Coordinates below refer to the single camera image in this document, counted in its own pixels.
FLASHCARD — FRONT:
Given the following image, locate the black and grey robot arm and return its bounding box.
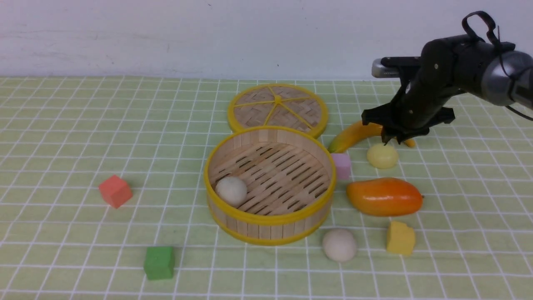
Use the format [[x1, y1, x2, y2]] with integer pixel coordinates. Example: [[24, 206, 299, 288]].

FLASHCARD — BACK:
[[361, 35, 532, 144]]

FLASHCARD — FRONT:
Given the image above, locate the pink foam cube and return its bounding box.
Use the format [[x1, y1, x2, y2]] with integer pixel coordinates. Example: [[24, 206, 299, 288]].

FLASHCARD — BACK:
[[331, 152, 351, 182]]

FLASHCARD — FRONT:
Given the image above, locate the white bun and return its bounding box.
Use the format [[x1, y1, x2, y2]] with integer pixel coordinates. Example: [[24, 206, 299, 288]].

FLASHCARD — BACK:
[[322, 228, 358, 263], [215, 176, 248, 207]]

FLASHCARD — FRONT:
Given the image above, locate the orange toy mango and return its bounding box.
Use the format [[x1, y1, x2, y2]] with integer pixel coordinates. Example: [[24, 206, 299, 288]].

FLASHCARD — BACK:
[[346, 177, 424, 217]]

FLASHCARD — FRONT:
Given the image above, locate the green foam cube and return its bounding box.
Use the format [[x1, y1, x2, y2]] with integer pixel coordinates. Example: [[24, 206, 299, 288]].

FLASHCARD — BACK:
[[143, 246, 175, 280]]

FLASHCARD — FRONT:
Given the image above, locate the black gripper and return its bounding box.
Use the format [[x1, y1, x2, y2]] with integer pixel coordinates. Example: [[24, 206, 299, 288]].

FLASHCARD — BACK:
[[361, 38, 461, 145]]

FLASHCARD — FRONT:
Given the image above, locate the green checkered tablecloth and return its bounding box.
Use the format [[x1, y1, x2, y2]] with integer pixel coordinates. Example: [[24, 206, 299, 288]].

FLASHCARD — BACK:
[[0, 77, 533, 300]]

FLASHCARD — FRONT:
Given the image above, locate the red foam cube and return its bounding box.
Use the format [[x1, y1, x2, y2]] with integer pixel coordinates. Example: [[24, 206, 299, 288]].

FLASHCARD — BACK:
[[98, 175, 133, 209]]

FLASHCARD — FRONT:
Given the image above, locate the pale yellow bun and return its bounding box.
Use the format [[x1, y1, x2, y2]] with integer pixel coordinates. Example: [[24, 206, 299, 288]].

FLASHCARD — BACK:
[[366, 144, 399, 169]]

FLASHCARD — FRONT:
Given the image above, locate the woven bamboo steamer lid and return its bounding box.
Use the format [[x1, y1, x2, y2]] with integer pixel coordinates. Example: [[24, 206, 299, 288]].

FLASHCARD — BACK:
[[227, 83, 328, 138]]

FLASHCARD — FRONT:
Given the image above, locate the yellow foam block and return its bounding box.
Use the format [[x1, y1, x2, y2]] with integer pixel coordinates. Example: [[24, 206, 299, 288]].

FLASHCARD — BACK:
[[385, 220, 416, 256]]

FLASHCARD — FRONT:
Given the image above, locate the yellow toy banana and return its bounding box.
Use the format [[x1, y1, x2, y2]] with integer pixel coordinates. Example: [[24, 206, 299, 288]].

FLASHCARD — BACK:
[[328, 121, 416, 155]]

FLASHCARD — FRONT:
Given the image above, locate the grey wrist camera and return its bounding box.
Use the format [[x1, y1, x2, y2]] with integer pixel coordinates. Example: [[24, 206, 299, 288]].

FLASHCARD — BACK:
[[371, 56, 420, 78]]

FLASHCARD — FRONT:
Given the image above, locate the bamboo steamer tray yellow rim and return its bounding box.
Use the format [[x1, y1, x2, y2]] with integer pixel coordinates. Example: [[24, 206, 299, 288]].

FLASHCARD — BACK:
[[203, 126, 337, 246]]

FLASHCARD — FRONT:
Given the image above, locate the white bun front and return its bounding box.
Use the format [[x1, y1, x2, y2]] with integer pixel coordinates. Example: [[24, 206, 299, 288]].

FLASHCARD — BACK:
[[322, 228, 358, 263]]

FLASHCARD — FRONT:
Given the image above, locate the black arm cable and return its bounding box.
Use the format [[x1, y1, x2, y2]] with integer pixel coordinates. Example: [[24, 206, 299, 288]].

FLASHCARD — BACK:
[[461, 11, 533, 121]]

